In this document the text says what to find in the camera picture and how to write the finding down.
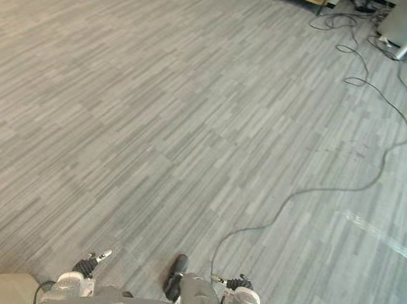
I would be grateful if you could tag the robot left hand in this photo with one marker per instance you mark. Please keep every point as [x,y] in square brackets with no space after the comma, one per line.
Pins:
[84,266]

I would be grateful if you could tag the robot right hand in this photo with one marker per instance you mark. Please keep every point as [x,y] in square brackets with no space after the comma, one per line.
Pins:
[239,283]

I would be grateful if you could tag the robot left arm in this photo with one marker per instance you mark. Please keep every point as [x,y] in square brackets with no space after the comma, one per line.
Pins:
[68,283]

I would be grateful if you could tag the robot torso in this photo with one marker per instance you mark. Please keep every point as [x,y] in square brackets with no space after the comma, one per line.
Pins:
[121,303]

